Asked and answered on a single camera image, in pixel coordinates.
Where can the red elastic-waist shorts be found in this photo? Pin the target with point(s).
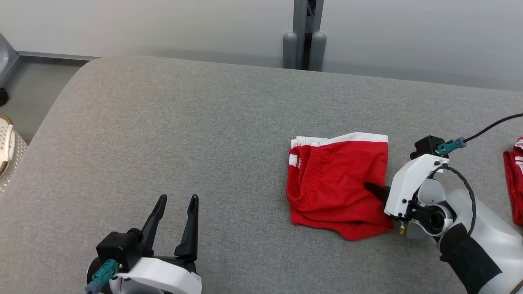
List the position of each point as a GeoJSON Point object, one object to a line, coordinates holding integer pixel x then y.
{"type": "Point", "coordinates": [335, 183]}

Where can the cream plastic laundry basket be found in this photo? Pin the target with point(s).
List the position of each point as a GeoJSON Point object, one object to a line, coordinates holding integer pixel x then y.
{"type": "Point", "coordinates": [6, 151]}

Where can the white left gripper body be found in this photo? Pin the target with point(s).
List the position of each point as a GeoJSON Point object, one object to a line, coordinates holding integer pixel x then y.
{"type": "Point", "coordinates": [171, 275]}

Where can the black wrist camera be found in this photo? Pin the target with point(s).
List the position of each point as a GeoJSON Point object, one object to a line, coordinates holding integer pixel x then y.
{"type": "Point", "coordinates": [118, 249]}
{"type": "Point", "coordinates": [427, 146]}

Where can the black castor wheel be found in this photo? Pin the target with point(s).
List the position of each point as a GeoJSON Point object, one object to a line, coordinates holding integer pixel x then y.
{"type": "Point", "coordinates": [3, 97]}

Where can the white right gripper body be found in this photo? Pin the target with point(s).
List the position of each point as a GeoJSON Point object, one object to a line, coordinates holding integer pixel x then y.
{"type": "Point", "coordinates": [408, 183]}

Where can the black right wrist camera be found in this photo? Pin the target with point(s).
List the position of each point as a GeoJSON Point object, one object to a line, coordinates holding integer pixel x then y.
{"type": "Point", "coordinates": [427, 146]}

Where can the grey foam cylinder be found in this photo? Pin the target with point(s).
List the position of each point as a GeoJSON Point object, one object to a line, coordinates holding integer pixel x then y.
{"type": "Point", "coordinates": [318, 51]}
{"type": "Point", "coordinates": [290, 51]}

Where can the red white-sleeved T-shirt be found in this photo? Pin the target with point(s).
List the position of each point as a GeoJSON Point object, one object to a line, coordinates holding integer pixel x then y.
{"type": "Point", "coordinates": [515, 179]}

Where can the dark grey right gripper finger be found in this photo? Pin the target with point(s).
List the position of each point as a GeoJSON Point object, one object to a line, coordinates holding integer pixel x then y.
{"type": "Point", "coordinates": [379, 190]}

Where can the grey metal support leg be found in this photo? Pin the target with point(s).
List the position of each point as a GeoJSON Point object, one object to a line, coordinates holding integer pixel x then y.
{"type": "Point", "coordinates": [7, 57]}

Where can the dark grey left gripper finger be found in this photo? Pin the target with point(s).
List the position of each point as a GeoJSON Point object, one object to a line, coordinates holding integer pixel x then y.
{"type": "Point", "coordinates": [191, 232]}
{"type": "Point", "coordinates": [155, 222]}

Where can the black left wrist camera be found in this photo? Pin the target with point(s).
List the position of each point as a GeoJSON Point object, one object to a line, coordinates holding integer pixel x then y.
{"type": "Point", "coordinates": [118, 249]}

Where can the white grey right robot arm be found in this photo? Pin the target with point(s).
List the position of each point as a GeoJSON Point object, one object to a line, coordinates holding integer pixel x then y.
{"type": "Point", "coordinates": [490, 237]}

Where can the grey metal partition post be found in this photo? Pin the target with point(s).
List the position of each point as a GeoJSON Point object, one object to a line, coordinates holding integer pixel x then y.
{"type": "Point", "coordinates": [307, 24]}

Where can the grey partition base rail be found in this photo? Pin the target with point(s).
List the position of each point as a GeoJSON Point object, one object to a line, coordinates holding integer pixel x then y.
{"type": "Point", "coordinates": [57, 56]}

